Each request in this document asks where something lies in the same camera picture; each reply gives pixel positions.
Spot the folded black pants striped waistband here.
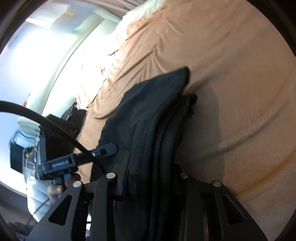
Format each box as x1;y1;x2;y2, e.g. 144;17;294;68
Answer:
66;102;88;139

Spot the black cable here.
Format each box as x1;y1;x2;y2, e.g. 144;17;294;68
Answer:
0;100;108;179

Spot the person's left hand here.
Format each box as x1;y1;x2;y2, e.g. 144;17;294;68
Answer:
47;173;81;204

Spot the cream bed sheet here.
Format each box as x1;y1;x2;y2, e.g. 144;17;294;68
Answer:
122;0;163;24

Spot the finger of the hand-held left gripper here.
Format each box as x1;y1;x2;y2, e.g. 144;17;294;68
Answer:
74;143;118;163

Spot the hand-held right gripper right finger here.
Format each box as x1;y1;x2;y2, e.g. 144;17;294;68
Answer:
173;163;270;241

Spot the cream padded headboard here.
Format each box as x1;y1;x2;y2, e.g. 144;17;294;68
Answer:
17;7;123;126

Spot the orange blanket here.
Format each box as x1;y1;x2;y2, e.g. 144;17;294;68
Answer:
76;0;296;209

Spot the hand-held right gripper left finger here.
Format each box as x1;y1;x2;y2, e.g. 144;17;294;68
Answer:
25;151;132;241

